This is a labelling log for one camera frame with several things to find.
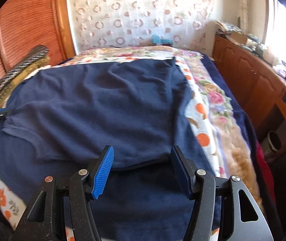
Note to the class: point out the red cloth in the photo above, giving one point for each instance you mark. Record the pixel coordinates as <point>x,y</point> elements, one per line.
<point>264,168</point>

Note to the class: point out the sheer circle-patterned curtain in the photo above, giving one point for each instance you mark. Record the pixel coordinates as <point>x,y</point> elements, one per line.
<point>138,15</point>

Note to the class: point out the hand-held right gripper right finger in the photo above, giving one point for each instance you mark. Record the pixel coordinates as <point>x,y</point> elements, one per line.
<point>183,174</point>

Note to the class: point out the cardboard box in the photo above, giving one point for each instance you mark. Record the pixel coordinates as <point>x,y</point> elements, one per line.
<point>238,39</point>

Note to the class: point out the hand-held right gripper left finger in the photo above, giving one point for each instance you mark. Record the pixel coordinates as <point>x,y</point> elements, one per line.
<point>103,173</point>

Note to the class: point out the orange fruit print sheet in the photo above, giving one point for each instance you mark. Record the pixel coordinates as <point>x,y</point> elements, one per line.
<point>200,130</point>

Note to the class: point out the navy printed t-shirt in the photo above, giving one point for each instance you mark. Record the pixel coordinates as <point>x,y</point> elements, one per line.
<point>102,115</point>

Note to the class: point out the stack of folded cloths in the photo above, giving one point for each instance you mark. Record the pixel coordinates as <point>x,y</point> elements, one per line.
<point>226,26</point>

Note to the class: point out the tied beige window curtain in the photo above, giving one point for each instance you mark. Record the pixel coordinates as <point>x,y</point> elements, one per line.
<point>244,2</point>

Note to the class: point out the long wooden cabinet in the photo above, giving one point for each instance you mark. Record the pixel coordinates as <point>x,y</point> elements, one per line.
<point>255,80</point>

